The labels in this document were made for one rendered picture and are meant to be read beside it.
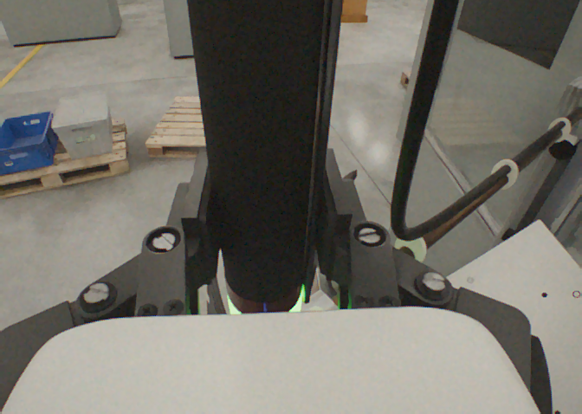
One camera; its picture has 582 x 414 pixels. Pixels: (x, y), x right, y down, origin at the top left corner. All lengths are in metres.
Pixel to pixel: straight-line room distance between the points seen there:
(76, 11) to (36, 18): 0.67
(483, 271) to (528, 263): 0.07
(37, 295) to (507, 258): 2.35
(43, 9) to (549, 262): 7.46
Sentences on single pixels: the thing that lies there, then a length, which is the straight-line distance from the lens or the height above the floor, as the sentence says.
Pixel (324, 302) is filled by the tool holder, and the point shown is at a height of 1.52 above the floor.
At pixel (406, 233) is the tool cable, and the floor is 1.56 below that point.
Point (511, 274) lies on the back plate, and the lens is 0.64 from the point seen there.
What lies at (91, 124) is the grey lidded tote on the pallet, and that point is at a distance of 3.09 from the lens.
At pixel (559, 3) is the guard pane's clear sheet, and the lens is 1.12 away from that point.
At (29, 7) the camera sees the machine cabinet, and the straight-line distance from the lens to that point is 7.59.
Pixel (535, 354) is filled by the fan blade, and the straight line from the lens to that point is 0.42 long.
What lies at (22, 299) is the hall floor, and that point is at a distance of 2.54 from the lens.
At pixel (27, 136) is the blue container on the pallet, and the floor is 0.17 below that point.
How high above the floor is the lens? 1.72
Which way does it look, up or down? 39 degrees down
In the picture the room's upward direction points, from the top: 2 degrees clockwise
